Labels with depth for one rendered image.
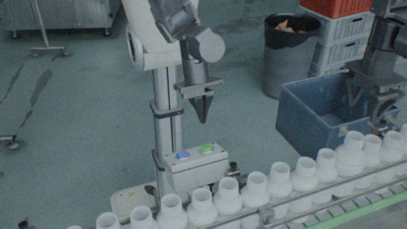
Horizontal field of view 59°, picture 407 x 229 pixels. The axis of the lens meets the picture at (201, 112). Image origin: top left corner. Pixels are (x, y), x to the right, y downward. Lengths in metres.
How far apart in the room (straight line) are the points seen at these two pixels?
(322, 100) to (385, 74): 0.95
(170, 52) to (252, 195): 0.58
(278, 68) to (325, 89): 1.38
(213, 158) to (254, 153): 1.73
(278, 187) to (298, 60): 2.24
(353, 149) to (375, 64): 0.21
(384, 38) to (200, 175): 0.47
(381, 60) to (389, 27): 0.06
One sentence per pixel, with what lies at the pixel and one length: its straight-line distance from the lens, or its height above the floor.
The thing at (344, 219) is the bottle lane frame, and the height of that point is 0.99.
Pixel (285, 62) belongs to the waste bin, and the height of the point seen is 0.38.
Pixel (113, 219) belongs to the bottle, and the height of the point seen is 1.15.
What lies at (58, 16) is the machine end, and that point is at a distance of 4.44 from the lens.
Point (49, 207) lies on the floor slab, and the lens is 2.39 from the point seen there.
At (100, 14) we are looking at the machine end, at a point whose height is 0.27.
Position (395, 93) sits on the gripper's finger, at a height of 1.34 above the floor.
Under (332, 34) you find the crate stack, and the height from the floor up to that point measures 0.53.
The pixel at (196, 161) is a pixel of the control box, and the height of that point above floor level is 1.12.
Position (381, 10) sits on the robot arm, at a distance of 0.68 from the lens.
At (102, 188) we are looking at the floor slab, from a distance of 2.39.
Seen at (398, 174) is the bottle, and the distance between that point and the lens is 1.03.
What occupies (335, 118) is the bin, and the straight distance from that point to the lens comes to 1.73.
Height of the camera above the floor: 1.68
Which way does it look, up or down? 35 degrees down
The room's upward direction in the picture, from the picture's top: straight up
